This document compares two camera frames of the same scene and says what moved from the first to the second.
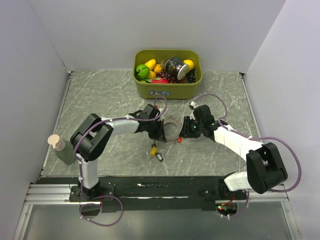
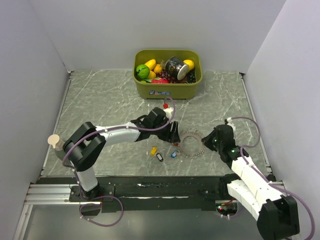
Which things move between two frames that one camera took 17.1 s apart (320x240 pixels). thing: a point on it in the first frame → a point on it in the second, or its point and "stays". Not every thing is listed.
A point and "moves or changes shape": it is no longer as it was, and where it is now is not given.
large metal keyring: [173, 138] moves or changes shape
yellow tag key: [153, 151] stays
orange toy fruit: [158, 68] stays
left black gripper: [159, 135] → [172, 136]
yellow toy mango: [151, 64] stays
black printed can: [176, 67] stays
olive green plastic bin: [167, 91] stays
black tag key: [159, 157] stays
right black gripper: [185, 131] → [207, 140]
